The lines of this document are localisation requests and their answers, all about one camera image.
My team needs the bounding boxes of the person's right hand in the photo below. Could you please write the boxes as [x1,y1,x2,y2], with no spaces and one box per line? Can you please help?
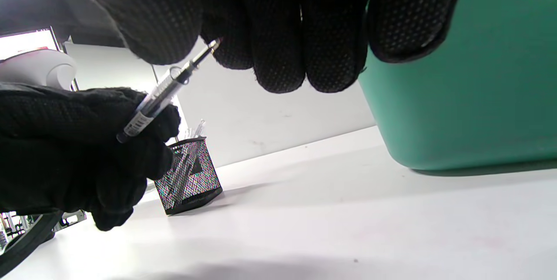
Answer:
[57,0,461,94]

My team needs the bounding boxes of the person's left hand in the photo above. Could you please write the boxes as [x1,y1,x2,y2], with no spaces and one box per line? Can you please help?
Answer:
[0,82,181,232]

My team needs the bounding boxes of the green plastic bin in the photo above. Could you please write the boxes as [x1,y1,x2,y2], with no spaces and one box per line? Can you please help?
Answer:
[358,0,557,176]

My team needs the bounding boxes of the black mesh pen holder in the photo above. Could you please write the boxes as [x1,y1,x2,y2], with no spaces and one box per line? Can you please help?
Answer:
[153,137,223,216]

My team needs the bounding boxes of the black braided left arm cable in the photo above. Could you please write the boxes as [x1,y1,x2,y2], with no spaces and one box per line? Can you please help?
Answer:
[0,210,64,276]

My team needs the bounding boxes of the white partition board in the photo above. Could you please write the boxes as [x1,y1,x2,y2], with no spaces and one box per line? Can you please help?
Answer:
[65,41,377,167]

